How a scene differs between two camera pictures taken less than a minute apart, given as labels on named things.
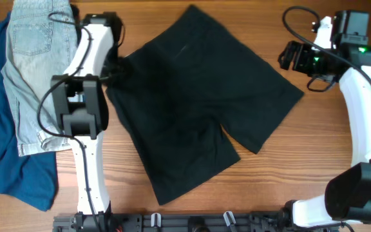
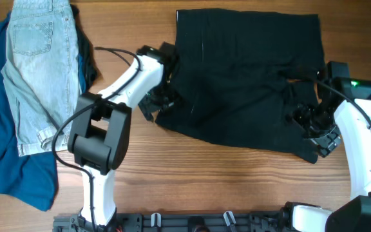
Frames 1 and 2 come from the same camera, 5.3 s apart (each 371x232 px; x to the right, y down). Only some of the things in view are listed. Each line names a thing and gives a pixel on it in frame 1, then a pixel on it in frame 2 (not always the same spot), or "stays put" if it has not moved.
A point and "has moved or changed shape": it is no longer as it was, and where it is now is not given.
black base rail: [257, 221] stays put
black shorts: [173, 95] has moved or changed shape
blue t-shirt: [33, 178] stays put
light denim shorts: [43, 43] stays put
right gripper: [294, 57] -> [322, 140]
